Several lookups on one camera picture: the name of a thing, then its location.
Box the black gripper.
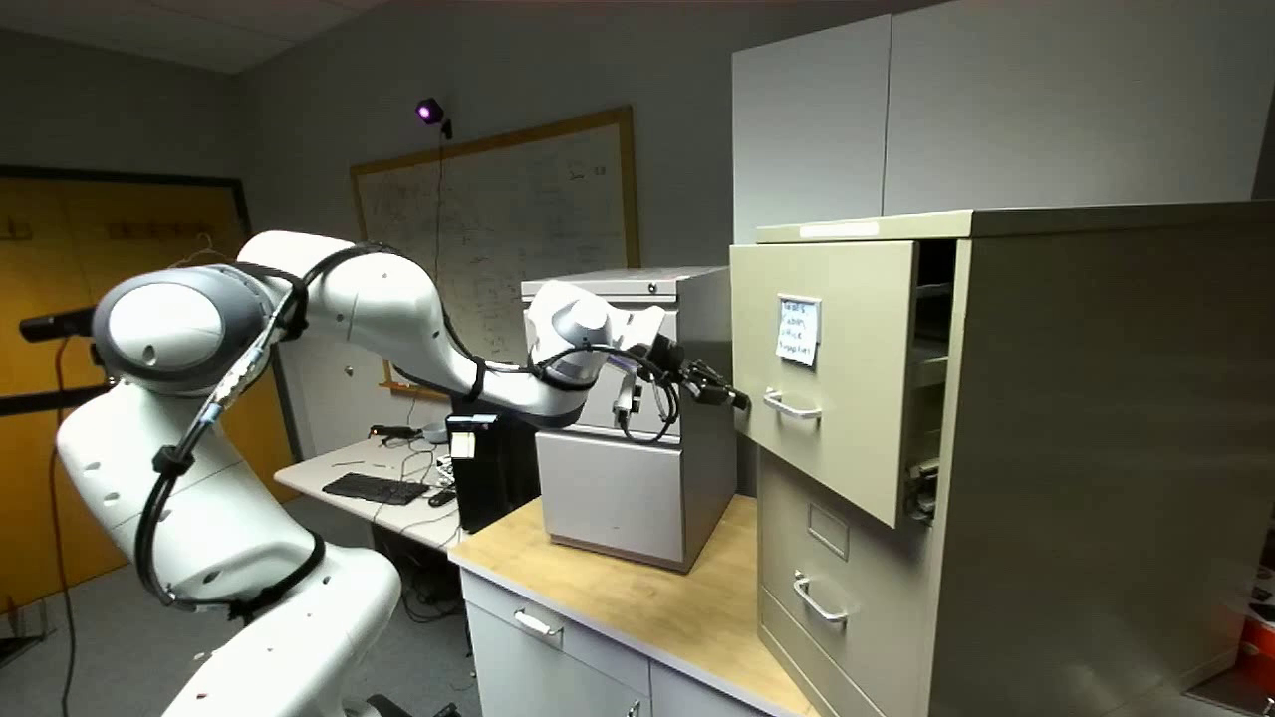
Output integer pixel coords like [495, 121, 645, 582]
[643, 332, 754, 414]

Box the beige drawer with white label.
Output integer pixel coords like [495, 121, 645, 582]
[724, 235, 960, 534]

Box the beige drawer without label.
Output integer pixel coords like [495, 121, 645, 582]
[748, 449, 950, 717]

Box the grey lateral file cabinet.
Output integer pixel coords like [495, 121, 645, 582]
[519, 262, 745, 579]

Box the black computer tower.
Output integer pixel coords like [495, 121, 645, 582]
[444, 408, 542, 537]

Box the light grey desk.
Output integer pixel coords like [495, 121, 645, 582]
[272, 434, 471, 558]

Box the black keyboard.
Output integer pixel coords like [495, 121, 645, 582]
[317, 469, 436, 509]

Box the beige metal filing cabinet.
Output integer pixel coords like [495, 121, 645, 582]
[724, 198, 1275, 717]

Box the yellow door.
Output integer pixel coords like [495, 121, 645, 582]
[0, 165, 299, 619]

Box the whiteboard with wooden frame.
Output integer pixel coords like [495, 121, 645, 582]
[345, 104, 645, 408]

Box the camera with purple light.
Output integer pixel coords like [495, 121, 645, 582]
[412, 92, 458, 145]

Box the white wall cabinet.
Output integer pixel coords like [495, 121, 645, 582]
[728, 0, 1275, 249]

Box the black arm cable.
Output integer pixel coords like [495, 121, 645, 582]
[133, 245, 371, 620]

